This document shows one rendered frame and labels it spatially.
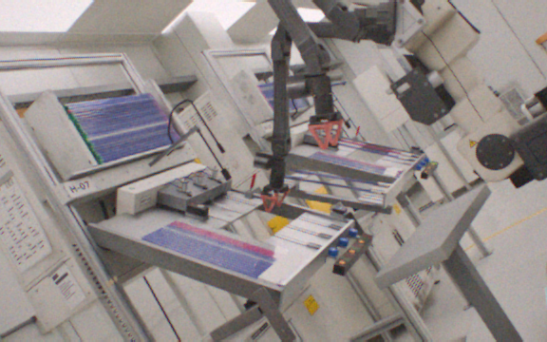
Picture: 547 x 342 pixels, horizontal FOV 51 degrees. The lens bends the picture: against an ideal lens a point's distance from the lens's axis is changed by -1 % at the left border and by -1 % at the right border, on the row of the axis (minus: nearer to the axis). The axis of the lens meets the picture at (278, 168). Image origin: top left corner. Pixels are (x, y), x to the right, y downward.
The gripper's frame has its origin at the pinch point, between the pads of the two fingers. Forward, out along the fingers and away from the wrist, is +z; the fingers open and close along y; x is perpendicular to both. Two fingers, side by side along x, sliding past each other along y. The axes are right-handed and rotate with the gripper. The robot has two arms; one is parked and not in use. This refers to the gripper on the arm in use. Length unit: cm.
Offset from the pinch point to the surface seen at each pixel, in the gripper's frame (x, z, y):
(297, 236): 18.1, 1.3, 17.3
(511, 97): 55, 15, -748
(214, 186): -23.1, -4.7, 8.0
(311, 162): -17, 3, -85
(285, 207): 2.0, 1.8, -7.9
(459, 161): 27, 64, -440
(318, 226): 20.8, 1.3, 3.2
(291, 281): 31, 0, 53
